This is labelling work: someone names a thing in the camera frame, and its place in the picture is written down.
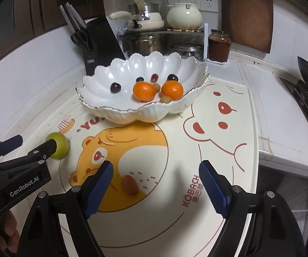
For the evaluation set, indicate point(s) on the brown wooden cutting board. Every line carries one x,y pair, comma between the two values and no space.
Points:
247,13

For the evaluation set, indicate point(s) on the white scalloped bowl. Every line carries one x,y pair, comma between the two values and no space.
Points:
127,69

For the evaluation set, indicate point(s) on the brown longan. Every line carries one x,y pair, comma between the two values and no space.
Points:
165,99
157,87

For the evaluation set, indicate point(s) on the green apple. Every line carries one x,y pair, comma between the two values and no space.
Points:
61,144

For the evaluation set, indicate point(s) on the steel pot with glass lid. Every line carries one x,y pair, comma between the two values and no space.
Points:
151,8

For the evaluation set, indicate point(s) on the black knife block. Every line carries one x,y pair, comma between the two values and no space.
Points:
103,45

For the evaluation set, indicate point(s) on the wooden trivet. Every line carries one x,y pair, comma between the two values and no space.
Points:
186,29

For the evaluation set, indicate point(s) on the cream ladle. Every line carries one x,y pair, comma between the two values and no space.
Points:
140,1

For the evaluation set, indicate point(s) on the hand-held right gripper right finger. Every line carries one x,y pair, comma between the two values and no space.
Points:
214,190

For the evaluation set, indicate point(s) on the red jujube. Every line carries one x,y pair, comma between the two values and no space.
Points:
129,184

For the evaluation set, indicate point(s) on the large steel pot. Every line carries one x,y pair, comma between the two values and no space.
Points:
145,45

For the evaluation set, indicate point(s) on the red cherry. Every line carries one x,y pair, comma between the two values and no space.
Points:
154,78

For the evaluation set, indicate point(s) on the red sauce jar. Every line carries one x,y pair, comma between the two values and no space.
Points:
219,46

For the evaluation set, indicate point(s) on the metal kitchen rack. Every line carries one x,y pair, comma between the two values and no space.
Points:
206,42

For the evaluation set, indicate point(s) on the printed bear baking mat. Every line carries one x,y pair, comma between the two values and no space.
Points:
170,152

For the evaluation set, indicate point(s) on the black kitchen scissors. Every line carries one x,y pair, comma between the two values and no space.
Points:
81,40

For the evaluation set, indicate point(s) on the steel pot lid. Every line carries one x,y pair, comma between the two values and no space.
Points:
187,49

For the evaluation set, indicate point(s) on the cream saucepan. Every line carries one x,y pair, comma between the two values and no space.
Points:
148,22

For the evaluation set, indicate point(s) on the cream lidded pot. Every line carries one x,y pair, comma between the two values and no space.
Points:
184,16

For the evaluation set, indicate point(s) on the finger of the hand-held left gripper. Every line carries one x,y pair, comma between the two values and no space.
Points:
47,147
10,142

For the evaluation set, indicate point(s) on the orange mandarin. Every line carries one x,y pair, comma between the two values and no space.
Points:
172,89
144,91

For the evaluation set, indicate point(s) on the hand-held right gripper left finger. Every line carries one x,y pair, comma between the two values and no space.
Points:
99,190

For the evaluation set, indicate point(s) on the person's left hand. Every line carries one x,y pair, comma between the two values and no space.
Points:
9,227

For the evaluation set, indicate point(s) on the dark cherry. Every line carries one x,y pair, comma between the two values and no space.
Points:
140,79
115,87
173,78

